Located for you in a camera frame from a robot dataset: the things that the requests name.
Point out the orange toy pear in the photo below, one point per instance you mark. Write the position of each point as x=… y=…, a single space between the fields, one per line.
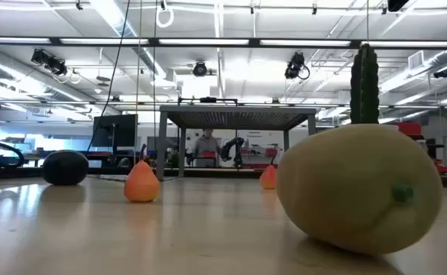
x=141 y=185
x=268 y=179

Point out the dark toy avocado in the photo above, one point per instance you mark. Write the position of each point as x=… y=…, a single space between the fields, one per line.
x=65 y=168

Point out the black background robot arm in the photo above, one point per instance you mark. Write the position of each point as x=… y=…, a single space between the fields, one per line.
x=232 y=145

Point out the person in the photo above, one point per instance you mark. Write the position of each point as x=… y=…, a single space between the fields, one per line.
x=206 y=147

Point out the small red bin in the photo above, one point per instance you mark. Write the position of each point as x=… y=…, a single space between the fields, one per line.
x=208 y=154

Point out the grey perforated metal shelf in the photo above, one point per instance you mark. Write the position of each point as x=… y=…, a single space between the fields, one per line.
x=238 y=110

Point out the black ceiling spotlight cluster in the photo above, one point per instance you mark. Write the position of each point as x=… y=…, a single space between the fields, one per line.
x=57 y=66
x=295 y=63

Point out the black computer monitor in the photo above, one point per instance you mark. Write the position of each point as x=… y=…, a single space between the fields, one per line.
x=120 y=130

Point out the green columnar cactus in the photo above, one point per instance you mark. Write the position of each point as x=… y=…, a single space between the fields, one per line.
x=364 y=84

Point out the red storage bin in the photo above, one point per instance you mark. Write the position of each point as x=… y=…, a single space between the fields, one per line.
x=410 y=129

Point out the low red tray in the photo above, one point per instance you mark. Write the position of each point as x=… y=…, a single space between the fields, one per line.
x=441 y=168

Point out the black overhead camera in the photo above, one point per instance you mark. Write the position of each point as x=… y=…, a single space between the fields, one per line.
x=199 y=69

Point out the black overhead frame beam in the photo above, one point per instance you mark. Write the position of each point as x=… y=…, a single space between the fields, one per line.
x=54 y=41

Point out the small black ceiling camera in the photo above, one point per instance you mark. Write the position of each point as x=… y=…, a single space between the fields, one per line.
x=442 y=72

